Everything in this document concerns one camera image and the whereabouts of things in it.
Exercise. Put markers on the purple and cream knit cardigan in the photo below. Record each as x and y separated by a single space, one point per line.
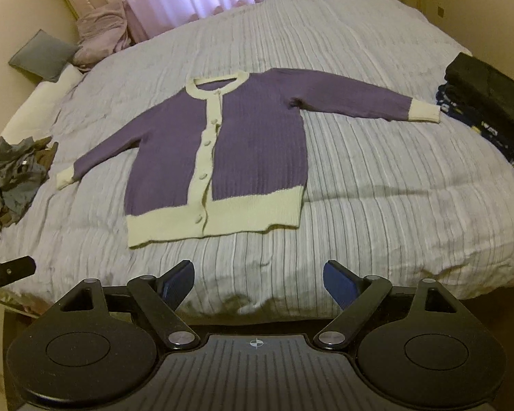
257 137

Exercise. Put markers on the bed with grey striped cover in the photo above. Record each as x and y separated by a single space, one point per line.
368 222

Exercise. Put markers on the pile of black and blue clothes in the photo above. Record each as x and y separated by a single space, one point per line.
488 94

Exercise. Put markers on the crumpled grey garment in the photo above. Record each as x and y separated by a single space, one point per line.
17 175

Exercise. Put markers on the crumpled pink blanket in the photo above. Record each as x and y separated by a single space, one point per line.
103 30

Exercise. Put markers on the grey square pillow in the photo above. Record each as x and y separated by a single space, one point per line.
43 53

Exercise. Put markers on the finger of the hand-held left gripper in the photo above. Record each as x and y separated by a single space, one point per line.
8 269

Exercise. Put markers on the long white pillow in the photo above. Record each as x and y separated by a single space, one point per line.
38 94

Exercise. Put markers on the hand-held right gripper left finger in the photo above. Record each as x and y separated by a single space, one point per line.
179 284

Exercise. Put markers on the wall socket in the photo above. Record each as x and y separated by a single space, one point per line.
440 10

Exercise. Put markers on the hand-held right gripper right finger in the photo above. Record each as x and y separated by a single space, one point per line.
338 284

